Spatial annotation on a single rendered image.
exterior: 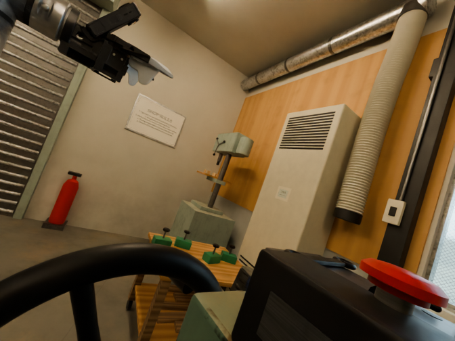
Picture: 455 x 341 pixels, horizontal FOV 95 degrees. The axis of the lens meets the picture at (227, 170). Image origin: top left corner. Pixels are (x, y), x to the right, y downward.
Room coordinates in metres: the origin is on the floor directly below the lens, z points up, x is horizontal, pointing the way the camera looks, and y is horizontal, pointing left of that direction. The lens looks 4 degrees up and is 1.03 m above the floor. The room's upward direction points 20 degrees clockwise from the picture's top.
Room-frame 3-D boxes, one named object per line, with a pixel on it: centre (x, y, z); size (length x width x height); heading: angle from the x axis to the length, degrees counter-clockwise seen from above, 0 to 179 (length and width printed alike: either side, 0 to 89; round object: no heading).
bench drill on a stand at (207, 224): (2.27, 0.04, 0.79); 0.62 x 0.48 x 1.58; 29
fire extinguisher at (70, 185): (2.27, 1.51, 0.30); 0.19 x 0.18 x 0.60; 29
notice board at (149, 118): (2.63, 1.05, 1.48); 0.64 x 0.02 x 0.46; 119
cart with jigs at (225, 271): (1.42, -0.04, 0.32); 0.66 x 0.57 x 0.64; 117
